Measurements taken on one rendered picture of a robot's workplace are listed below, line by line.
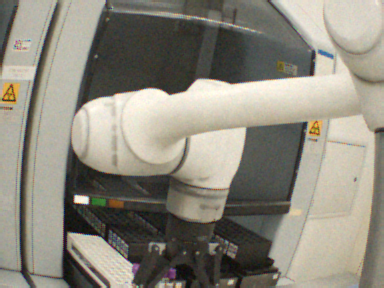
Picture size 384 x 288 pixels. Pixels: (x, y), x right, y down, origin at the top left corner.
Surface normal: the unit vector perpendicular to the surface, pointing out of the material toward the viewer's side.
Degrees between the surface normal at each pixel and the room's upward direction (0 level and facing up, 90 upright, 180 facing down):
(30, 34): 90
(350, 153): 90
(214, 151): 92
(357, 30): 81
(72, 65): 90
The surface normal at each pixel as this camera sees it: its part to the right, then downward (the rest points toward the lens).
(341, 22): -0.78, -0.17
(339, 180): 0.50, 0.25
